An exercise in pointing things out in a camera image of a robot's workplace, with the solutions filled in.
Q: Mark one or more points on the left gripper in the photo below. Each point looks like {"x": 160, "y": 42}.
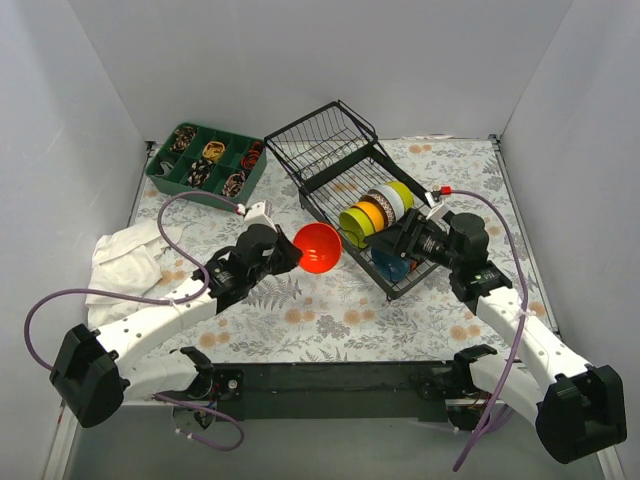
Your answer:
{"x": 279, "y": 253}

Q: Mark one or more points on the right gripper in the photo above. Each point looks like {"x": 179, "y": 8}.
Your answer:
{"x": 408, "y": 235}

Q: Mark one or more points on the red orange bowl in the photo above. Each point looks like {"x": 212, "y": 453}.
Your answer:
{"x": 321, "y": 247}

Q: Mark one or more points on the lime green bowl back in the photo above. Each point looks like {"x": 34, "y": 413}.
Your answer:
{"x": 404, "y": 192}

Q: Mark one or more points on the lime green bowl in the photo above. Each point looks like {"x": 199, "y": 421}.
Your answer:
{"x": 356, "y": 226}
{"x": 404, "y": 192}

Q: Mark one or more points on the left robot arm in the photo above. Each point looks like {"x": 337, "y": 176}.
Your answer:
{"x": 96, "y": 371}

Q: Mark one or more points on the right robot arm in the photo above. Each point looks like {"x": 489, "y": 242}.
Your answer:
{"x": 576, "y": 408}

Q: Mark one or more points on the blue bowl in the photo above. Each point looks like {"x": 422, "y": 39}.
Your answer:
{"x": 393, "y": 269}

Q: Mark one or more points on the yellow orange bowl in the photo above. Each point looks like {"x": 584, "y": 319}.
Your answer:
{"x": 374, "y": 213}

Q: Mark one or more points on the lime green bowl front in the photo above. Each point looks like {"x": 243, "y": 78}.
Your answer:
{"x": 356, "y": 226}

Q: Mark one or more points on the brown patterned bowl left row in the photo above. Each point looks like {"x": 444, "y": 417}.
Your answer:
{"x": 383, "y": 204}

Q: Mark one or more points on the white bowl left row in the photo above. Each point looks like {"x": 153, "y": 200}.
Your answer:
{"x": 393, "y": 198}

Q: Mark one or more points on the pink floral rolled belt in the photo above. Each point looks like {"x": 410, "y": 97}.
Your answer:
{"x": 234, "y": 184}

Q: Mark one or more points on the floral patterned table mat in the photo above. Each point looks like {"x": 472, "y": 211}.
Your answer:
{"x": 343, "y": 315}

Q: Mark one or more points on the red black rolled belt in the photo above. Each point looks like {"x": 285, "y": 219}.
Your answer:
{"x": 250, "y": 159}

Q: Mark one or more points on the green compartment organizer tray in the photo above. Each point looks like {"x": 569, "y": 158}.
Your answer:
{"x": 215, "y": 167}

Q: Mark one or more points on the dark floral rolled belt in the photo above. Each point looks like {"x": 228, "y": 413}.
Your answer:
{"x": 198, "y": 173}

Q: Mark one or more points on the yellow rolled belt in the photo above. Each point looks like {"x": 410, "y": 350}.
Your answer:
{"x": 213, "y": 151}

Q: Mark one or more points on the grey rolled belt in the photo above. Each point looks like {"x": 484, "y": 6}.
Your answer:
{"x": 163, "y": 169}

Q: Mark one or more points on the white crumpled cloth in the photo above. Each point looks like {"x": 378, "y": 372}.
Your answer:
{"x": 125, "y": 263}

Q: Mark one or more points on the brown patterned rolled belt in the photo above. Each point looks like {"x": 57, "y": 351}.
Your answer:
{"x": 183, "y": 137}

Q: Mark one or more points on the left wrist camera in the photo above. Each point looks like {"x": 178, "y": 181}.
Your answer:
{"x": 259, "y": 214}

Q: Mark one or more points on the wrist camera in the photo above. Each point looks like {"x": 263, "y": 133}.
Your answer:
{"x": 439, "y": 211}
{"x": 259, "y": 214}

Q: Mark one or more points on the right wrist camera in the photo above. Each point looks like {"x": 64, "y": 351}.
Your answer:
{"x": 439, "y": 211}

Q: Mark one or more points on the black wire dish rack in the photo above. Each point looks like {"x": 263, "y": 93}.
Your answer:
{"x": 333, "y": 155}

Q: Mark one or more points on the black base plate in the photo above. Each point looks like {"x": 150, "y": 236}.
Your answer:
{"x": 348, "y": 390}

